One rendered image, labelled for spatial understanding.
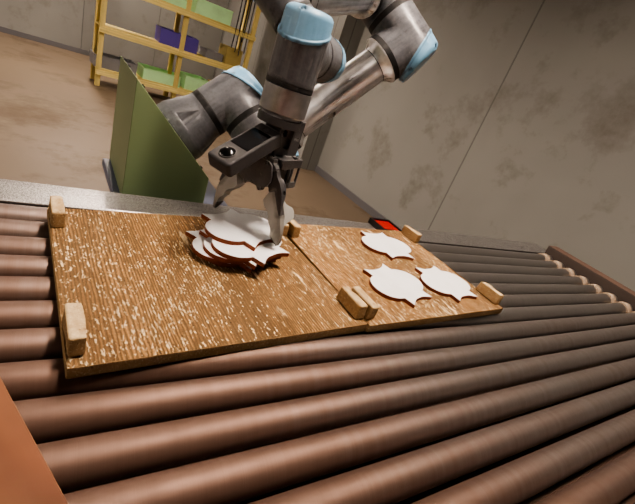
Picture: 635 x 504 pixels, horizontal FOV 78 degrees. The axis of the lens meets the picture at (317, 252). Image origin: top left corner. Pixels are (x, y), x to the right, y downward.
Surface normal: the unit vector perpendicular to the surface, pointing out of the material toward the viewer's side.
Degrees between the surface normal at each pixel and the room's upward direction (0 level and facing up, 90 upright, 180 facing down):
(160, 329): 0
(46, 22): 90
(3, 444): 0
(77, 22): 90
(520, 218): 90
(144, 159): 90
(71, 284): 0
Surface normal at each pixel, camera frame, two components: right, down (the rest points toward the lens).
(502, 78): -0.81, -0.03
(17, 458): 0.33, -0.85
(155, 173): 0.47, 0.53
